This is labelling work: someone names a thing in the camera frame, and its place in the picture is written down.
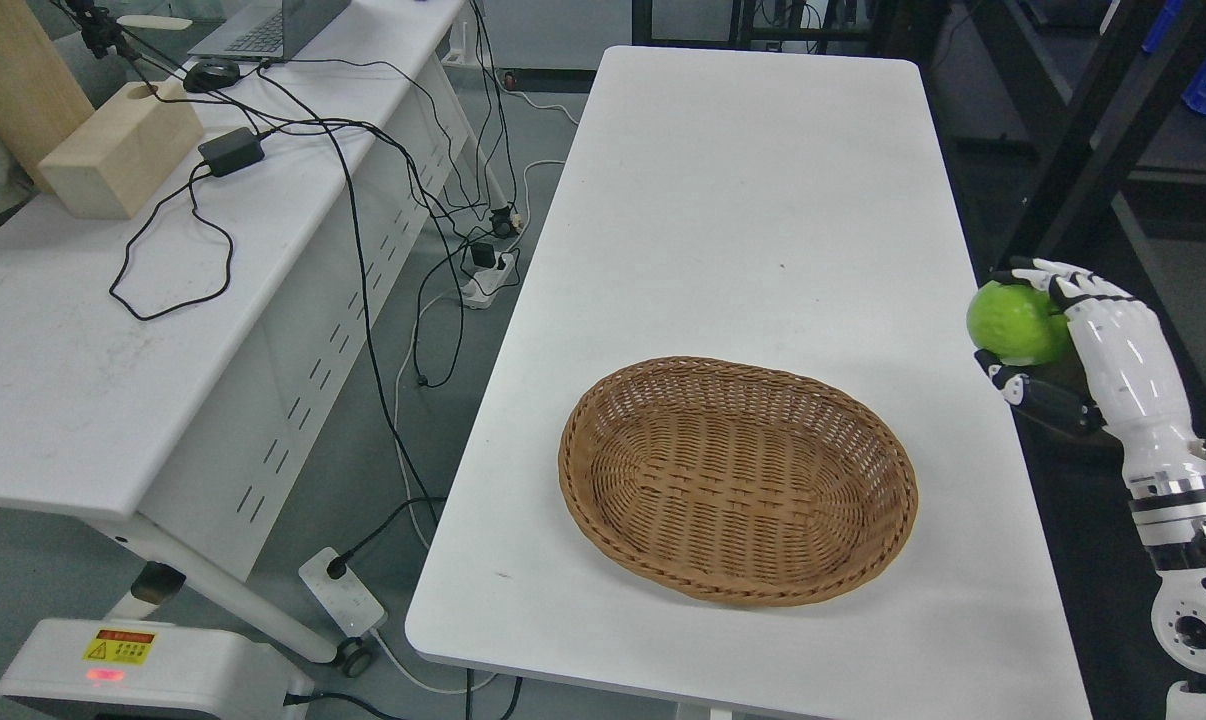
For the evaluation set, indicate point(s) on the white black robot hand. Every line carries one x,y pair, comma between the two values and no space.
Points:
1131,372

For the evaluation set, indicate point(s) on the white power strip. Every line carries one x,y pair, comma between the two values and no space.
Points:
493,271
347,600

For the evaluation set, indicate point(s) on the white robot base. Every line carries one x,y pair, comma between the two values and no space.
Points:
114,669

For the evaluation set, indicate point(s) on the brown wicker basket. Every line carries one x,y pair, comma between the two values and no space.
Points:
734,483

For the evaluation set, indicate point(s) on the white side desk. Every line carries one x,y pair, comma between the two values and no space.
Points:
166,384

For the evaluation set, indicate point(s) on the black computer mouse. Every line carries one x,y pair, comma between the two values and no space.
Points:
210,75

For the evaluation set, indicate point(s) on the white robot forearm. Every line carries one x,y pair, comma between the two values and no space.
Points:
1170,518

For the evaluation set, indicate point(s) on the green apple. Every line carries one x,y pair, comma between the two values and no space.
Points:
1018,324

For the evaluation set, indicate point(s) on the wooden board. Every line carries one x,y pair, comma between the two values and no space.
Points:
41,103

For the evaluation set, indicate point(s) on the laptop computer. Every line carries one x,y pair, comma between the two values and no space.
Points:
270,30

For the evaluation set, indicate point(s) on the wooden block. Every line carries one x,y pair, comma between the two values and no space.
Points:
111,165

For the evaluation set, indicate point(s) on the black power adapter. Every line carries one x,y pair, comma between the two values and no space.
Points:
233,151

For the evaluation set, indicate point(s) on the white long table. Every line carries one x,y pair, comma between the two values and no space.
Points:
775,210

